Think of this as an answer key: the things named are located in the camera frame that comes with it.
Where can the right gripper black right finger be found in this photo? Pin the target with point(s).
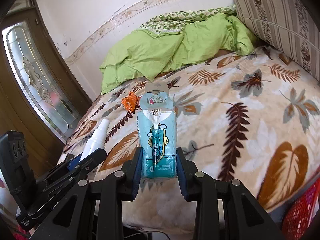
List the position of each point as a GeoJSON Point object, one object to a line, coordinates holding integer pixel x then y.
{"type": "Point", "coordinates": [224, 210]}

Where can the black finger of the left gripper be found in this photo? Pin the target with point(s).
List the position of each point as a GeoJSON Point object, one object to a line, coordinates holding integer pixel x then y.
{"type": "Point", "coordinates": [92, 161]}
{"type": "Point", "coordinates": [69, 163]}

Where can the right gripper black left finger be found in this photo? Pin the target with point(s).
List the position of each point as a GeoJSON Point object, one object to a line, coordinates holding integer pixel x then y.
{"type": "Point", "coordinates": [94, 210]}

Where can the white spray bottle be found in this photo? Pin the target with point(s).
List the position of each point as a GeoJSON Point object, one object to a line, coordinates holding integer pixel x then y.
{"type": "Point", "coordinates": [97, 140]}

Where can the teal pen blister pack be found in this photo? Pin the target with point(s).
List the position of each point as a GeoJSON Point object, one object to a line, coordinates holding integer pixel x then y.
{"type": "Point", "coordinates": [157, 129]}

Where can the red plastic basket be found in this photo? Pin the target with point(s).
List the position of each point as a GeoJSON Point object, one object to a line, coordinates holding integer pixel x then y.
{"type": "Point", "coordinates": [302, 212]}

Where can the wooden glass door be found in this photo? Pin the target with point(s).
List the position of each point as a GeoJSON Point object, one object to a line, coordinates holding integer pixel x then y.
{"type": "Point", "coordinates": [40, 97]}

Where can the crumpled orange wrapper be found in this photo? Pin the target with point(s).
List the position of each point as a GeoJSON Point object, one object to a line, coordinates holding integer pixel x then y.
{"type": "Point", "coordinates": [130, 102]}

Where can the leaf pattern fleece blanket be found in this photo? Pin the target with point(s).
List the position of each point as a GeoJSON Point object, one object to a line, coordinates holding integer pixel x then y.
{"type": "Point", "coordinates": [254, 118]}

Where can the green quilt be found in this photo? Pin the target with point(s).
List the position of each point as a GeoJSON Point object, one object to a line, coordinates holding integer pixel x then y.
{"type": "Point", "coordinates": [172, 40]}

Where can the striped beige pillow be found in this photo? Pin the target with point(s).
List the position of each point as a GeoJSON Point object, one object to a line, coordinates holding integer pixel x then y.
{"type": "Point", "coordinates": [287, 26]}

